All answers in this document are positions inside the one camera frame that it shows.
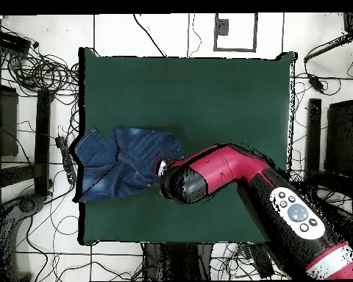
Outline dark green table cloth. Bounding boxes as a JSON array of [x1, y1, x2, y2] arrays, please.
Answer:
[[78, 46, 298, 246]]

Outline long black cable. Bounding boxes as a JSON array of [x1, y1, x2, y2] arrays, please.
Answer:
[[132, 13, 168, 57]]

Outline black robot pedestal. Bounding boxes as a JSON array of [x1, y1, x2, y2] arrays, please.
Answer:
[[142, 242, 215, 281]]

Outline black rod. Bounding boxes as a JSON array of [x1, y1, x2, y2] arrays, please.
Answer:
[[303, 32, 353, 64]]

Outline black network switch box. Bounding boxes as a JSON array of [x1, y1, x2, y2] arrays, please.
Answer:
[[0, 29, 32, 54]]

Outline blue denim jeans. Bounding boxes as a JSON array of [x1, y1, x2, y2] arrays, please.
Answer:
[[73, 126, 187, 203]]

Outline black metal frame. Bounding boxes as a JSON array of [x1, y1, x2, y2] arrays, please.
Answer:
[[0, 65, 53, 200], [304, 98, 353, 200]]

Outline black power strip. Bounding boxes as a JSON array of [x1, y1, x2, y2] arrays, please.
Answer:
[[54, 135, 78, 185]]

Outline black floor bar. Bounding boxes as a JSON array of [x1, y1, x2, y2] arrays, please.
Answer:
[[248, 242, 275, 279]]

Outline black power adapter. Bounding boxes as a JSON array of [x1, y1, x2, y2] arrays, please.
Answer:
[[307, 73, 326, 93]]

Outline grey stand foot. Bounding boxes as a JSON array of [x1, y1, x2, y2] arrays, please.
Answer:
[[0, 194, 46, 281]]

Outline black cable tangle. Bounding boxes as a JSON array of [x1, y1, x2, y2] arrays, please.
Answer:
[[0, 43, 80, 98]]

